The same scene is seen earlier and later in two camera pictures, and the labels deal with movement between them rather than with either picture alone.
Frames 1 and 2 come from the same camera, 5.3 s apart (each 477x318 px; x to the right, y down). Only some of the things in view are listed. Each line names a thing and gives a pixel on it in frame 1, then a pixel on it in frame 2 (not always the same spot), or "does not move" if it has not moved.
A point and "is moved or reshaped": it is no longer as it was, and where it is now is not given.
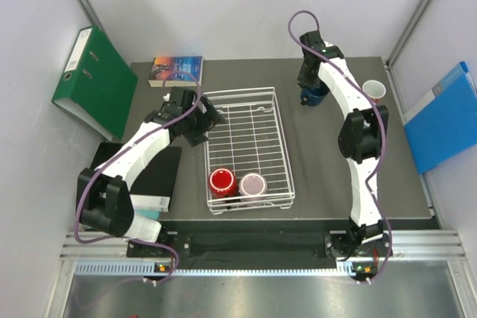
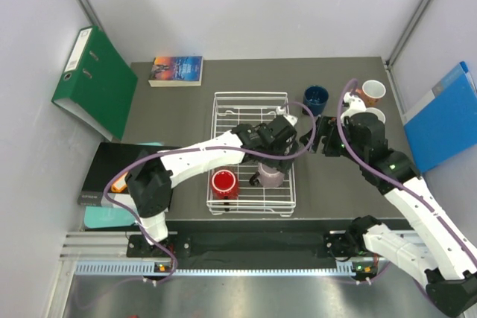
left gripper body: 195,126 → 278,149
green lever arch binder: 97,86 does not move
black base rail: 242,243 does not move
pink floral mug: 375,89 does not move
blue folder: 444,124 does not move
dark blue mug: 313,96 is moved or reshaped
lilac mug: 252,183 → 270,176
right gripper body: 307,79 → 328,126
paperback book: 177,71 does not move
